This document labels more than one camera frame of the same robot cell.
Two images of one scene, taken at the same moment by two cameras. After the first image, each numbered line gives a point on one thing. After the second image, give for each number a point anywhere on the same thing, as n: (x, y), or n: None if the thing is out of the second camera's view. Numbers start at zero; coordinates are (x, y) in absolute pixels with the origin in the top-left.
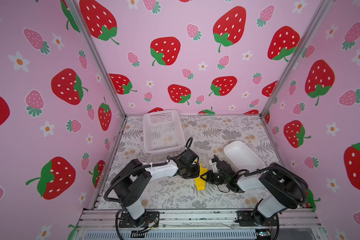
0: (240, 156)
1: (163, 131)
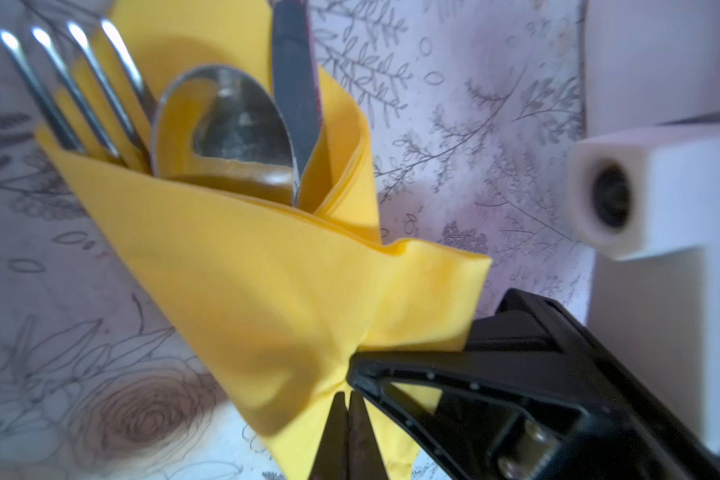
0: (648, 62)
1: None
